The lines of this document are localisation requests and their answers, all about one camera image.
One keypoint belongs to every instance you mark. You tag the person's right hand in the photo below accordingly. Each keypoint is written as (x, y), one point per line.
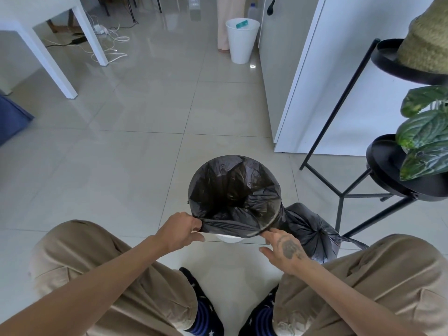
(288, 253)

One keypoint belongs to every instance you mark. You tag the person's left hand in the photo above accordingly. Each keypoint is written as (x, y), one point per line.
(178, 230)

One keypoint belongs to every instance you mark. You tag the person's right forearm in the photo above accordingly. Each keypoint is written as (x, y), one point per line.
(350, 304)

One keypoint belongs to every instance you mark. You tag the person's left forearm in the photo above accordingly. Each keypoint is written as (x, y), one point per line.
(87, 293)

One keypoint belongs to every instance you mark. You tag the black star-patterned sock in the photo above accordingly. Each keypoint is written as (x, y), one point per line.
(206, 311)
(260, 314)

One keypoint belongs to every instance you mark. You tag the beige trousers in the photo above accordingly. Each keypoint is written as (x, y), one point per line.
(385, 276)

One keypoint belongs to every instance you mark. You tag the black metal plant stand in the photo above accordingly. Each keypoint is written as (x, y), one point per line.
(385, 160)

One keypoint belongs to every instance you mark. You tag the striped green leaf plant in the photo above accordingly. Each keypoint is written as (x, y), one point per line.
(423, 129)

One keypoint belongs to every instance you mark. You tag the small white waste bin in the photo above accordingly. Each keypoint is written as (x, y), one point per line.
(241, 45)

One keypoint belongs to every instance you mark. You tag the blue cushion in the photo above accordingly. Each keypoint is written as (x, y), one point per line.
(12, 118)

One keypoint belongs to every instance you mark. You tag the white power strip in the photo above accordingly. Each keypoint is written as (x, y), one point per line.
(100, 29)

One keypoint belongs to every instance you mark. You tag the teal packet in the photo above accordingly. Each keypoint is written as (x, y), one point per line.
(242, 23)

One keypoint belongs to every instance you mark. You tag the clear plastic bottle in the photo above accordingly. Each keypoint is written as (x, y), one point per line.
(252, 12)

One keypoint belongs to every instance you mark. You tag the woven straw basket planter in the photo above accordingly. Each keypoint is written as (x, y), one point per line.
(427, 45)

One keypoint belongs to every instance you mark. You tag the white table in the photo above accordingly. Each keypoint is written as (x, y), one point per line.
(35, 6)

